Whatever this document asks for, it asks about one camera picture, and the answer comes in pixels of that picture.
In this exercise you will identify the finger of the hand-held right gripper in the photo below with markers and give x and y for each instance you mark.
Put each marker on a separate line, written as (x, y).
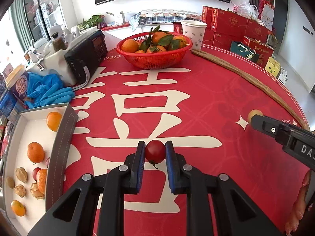
(265, 127)

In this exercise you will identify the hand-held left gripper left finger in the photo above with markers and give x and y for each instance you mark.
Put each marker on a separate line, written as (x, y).
(140, 167)

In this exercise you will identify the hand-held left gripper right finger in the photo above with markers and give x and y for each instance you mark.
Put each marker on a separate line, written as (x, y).
(171, 167)

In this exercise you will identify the small orange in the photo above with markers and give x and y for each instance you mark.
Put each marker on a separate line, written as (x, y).
(17, 207)
(35, 152)
(42, 180)
(53, 121)

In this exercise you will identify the grey cardboard box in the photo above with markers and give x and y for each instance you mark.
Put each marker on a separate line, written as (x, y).
(27, 132)

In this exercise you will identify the person's right hand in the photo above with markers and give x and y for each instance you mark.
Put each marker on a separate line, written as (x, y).
(299, 209)

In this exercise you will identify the yellow carton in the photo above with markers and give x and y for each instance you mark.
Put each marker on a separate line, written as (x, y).
(272, 66)

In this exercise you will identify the red fruit gift box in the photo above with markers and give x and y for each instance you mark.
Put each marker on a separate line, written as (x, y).
(260, 49)

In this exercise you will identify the wooden back scratcher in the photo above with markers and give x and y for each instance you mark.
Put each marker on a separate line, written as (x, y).
(221, 61)

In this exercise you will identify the green gift bag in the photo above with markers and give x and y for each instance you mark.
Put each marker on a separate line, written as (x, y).
(242, 50)

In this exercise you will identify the red plastic basket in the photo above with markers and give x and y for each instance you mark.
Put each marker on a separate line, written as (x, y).
(155, 60)

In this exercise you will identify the white floral paper cup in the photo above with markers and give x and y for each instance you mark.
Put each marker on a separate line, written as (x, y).
(194, 34)

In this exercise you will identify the clear plastic bag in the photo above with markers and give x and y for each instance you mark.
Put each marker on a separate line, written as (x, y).
(246, 9)

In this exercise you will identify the blue rubber gloves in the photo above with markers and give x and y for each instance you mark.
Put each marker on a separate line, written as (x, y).
(46, 91)

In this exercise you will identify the pile of leafy oranges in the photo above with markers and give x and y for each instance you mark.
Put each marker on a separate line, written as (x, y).
(129, 45)

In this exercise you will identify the black portable radio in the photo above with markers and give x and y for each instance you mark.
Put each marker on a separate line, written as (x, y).
(83, 56)

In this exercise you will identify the narrow red gift box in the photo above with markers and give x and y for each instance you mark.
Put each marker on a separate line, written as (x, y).
(207, 16)

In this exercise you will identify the blue carton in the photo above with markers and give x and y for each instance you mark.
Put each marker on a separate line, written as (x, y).
(8, 105)

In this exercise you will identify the purple cup with yellow lid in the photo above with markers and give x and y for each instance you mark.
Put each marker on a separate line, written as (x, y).
(18, 86)

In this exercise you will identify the brown glass bottle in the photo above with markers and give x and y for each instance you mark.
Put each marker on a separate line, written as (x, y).
(58, 43)

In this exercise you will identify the small white carton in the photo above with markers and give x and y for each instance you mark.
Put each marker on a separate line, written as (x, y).
(119, 19)

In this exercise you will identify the plaid cloth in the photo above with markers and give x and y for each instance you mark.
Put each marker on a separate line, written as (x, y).
(152, 18)

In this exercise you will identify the green potted plant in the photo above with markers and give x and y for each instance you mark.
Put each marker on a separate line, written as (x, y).
(92, 22)

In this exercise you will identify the white ceramic jar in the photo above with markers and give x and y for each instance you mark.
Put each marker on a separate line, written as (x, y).
(56, 29)

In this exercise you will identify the wall calendar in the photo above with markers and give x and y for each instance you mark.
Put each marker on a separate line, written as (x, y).
(267, 17)

